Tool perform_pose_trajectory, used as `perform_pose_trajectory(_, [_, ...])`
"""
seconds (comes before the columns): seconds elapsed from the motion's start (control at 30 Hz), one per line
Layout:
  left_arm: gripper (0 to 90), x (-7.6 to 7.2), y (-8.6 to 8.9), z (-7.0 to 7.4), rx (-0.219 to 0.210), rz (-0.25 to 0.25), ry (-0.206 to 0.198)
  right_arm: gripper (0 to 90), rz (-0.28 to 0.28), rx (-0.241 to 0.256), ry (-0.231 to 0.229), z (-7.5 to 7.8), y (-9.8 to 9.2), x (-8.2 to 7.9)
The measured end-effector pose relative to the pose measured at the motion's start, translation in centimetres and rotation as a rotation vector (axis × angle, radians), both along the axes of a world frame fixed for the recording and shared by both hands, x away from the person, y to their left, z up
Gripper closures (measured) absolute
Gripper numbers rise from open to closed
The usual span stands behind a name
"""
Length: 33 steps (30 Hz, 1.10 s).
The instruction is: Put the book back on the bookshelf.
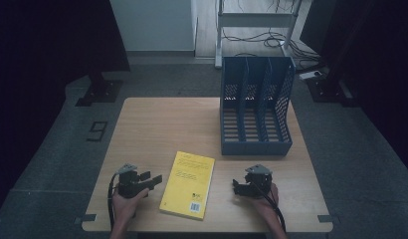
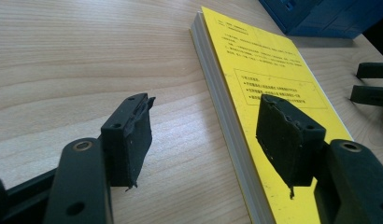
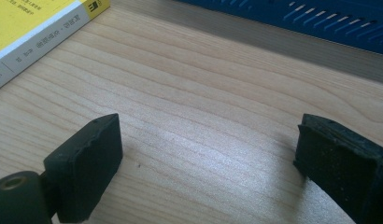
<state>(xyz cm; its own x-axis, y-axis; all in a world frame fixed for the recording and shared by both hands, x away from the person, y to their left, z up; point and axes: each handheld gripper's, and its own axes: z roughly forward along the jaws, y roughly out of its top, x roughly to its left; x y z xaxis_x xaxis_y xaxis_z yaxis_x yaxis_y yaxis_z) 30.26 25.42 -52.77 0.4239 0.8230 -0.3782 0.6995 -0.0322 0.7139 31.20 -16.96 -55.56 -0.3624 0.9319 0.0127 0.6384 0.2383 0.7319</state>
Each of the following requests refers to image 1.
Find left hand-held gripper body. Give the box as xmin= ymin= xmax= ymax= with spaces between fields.
xmin=115 ymin=162 xmax=150 ymax=200

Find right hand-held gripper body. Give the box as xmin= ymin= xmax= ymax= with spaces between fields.
xmin=243 ymin=163 xmax=274 ymax=200

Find yellow book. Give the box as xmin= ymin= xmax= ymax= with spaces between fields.
xmin=158 ymin=150 xmax=216 ymax=221

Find blue file rack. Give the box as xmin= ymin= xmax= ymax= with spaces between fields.
xmin=219 ymin=55 xmax=297 ymax=156

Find person's right hand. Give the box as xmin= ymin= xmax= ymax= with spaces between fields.
xmin=251 ymin=182 xmax=281 ymax=220

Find person's left hand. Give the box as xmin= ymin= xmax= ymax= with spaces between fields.
xmin=110 ymin=187 xmax=150 ymax=229

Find grey tape piece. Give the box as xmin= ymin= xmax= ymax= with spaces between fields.
xmin=74 ymin=213 xmax=98 ymax=225
xmin=316 ymin=214 xmax=339 ymax=224

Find black metal stand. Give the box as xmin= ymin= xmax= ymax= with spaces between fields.
xmin=306 ymin=74 xmax=355 ymax=105
xmin=75 ymin=68 xmax=123 ymax=108

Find white power strip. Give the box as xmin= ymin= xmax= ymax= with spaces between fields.
xmin=298 ymin=70 xmax=322 ymax=81

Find dark curtain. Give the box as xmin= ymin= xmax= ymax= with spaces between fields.
xmin=300 ymin=0 xmax=408 ymax=177
xmin=0 ymin=0 xmax=131 ymax=220

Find white desk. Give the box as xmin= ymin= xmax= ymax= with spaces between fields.
xmin=214 ymin=0 xmax=305 ymax=70

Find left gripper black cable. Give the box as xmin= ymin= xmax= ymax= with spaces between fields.
xmin=106 ymin=173 xmax=122 ymax=231

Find black floor cables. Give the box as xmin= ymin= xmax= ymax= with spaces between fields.
xmin=221 ymin=28 xmax=323 ymax=64

